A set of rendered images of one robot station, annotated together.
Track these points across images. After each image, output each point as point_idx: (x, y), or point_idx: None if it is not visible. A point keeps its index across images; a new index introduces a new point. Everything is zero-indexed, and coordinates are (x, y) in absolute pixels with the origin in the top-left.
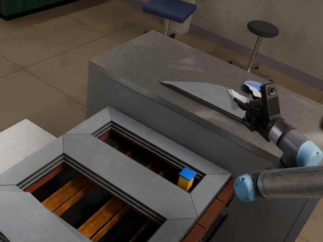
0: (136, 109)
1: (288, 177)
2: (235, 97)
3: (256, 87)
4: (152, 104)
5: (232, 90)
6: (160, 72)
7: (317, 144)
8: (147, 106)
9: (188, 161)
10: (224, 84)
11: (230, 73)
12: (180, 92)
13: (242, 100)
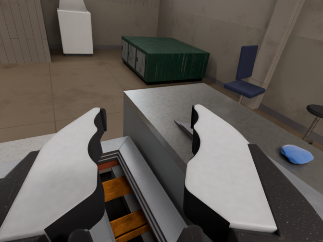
0: (146, 145)
1: None
2: (37, 151)
3: (301, 155)
4: (156, 143)
5: (88, 115)
6: (183, 113)
7: None
8: (153, 144)
9: (167, 230)
10: (254, 141)
11: (268, 132)
12: (189, 137)
13: (38, 194)
